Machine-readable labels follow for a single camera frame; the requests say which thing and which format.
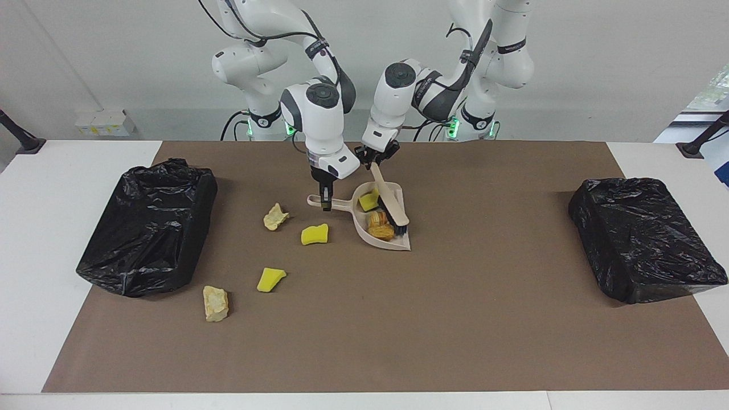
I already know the black stand with base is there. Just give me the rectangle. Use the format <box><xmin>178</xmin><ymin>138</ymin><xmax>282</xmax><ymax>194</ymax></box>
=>
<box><xmin>0</xmin><ymin>109</ymin><xmax>46</xmax><ymax>155</ymax></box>
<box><xmin>676</xmin><ymin>111</ymin><xmax>729</xmax><ymax>159</ymax></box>

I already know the window with green view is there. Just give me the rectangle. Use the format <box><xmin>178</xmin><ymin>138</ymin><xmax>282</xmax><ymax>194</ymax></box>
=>
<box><xmin>686</xmin><ymin>61</ymin><xmax>729</xmax><ymax>112</ymax></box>

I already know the beige handled black bristle brush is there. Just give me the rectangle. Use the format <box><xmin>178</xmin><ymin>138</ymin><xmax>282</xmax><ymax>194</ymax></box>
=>
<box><xmin>370</xmin><ymin>163</ymin><xmax>411</xmax><ymax>237</ymax></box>

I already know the closed black bag covered bin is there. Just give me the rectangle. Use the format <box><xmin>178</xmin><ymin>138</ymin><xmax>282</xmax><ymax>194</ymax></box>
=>
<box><xmin>568</xmin><ymin>177</ymin><xmax>728</xmax><ymax>305</ymax></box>

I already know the beige plastic dustpan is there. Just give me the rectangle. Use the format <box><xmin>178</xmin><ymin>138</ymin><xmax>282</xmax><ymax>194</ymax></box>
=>
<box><xmin>307</xmin><ymin>182</ymin><xmax>412</xmax><ymax>252</ymax></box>

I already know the white wall socket box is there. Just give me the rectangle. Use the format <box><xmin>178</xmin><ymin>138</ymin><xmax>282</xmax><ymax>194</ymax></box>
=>
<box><xmin>76</xmin><ymin>109</ymin><xmax>137</xmax><ymax>137</ymax></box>

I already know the small pale yellow bread chunk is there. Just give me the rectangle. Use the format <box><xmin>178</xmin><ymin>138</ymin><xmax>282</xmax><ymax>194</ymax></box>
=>
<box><xmin>263</xmin><ymin>202</ymin><xmax>290</xmax><ymax>231</ymax></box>

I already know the large pale yellow bread chunk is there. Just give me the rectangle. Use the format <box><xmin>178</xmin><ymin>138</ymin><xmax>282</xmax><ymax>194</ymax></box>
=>
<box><xmin>203</xmin><ymin>285</ymin><xmax>230</xmax><ymax>323</ymax></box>

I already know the black right arm base cable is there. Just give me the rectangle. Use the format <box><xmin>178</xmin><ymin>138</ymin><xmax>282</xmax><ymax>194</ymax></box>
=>
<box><xmin>221</xmin><ymin>110</ymin><xmax>251</xmax><ymax>141</ymax></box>

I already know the open black bag lined bin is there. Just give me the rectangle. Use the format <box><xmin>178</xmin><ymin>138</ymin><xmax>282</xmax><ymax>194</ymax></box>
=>
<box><xmin>76</xmin><ymin>158</ymin><xmax>219</xmax><ymax>298</ymax></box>

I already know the brown table mat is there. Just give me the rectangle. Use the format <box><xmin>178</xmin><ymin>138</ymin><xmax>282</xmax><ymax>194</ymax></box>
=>
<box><xmin>42</xmin><ymin>141</ymin><xmax>729</xmax><ymax>393</ymax></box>

